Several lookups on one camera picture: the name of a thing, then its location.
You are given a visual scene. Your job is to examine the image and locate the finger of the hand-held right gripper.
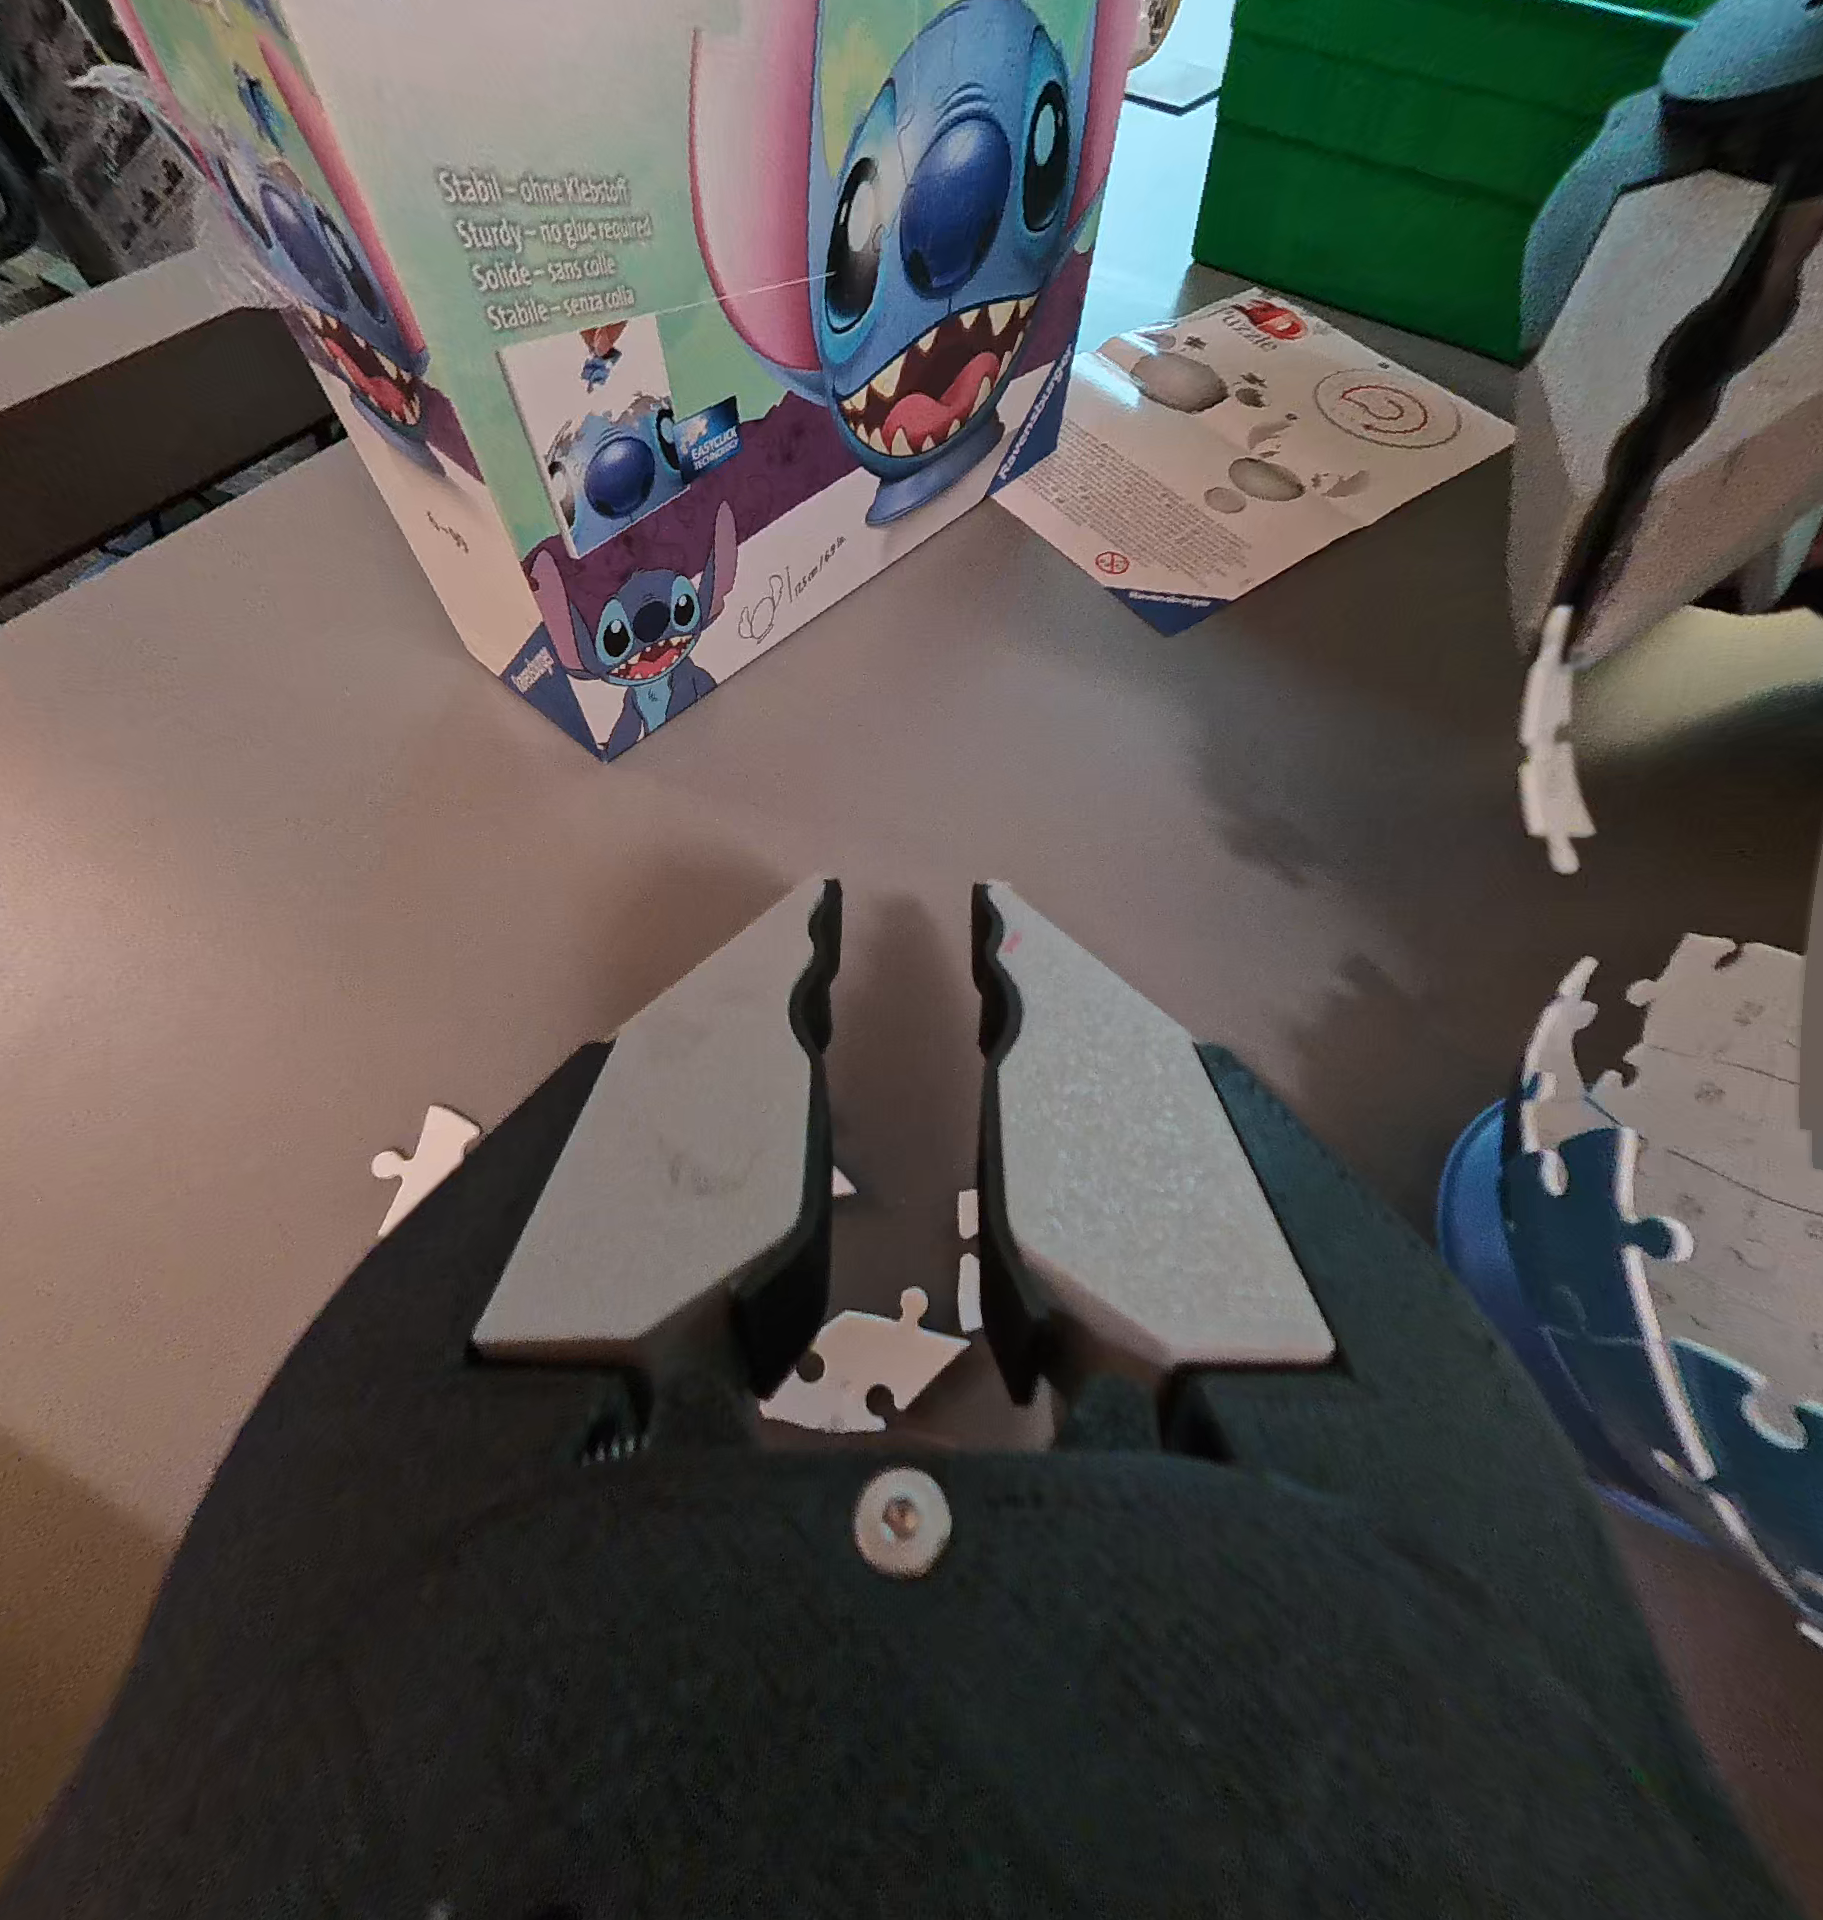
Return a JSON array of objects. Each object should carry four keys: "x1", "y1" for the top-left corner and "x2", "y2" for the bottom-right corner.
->
[
  {"x1": 1510, "y1": 169, "x2": 1783, "y2": 648},
  {"x1": 1574, "y1": 192, "x2": 1823, "y2": 664}
]

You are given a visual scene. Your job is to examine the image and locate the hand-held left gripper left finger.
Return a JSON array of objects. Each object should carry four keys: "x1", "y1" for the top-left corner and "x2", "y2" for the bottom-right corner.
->
[{"x1": 469, "y1": 877, "x2": 843, "y2": 1399}]

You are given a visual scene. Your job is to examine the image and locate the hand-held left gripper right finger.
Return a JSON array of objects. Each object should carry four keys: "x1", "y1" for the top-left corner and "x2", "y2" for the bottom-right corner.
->
[{"x1": 969, "y1": 883, "x2": 1338, "y2": 1408}]

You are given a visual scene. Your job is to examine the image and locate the white puzzle pieces group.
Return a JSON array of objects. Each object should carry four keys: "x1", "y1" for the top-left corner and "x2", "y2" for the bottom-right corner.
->
[{"x1": 371, "y1": 1101, "x2": 987, "y2": 1433}]

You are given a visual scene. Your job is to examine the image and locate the white jigsaw puzzle piece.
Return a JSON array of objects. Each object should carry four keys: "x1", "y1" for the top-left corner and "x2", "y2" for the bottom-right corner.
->
[{"x1": 1514, "y1": 599, "x2": 1599, "y2": 878}]

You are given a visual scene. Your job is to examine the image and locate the half-built blue puzzle ball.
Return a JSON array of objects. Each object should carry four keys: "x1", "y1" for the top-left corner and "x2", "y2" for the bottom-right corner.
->
[{"x1": 1436, "y1": 929, "x2": 1823, "y2": 1682}]

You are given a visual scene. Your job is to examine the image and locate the printed cartoon puzzle box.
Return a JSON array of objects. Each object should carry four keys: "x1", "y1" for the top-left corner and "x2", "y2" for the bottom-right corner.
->
[{"x1": 108, "y1": 0, "x2": 1126, "y2": 767}]

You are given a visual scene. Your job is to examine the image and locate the green plastic bin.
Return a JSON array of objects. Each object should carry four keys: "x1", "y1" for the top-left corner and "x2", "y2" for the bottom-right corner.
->
[{"x1": 1189, "y1": 0, "x2": 1723, "y2": 368}]

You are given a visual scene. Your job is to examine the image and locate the folded instruction sheet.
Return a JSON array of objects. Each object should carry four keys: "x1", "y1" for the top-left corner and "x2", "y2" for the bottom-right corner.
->
[{"x1": 990, "y1": 285, "x2": 1520, "y2": 643}]

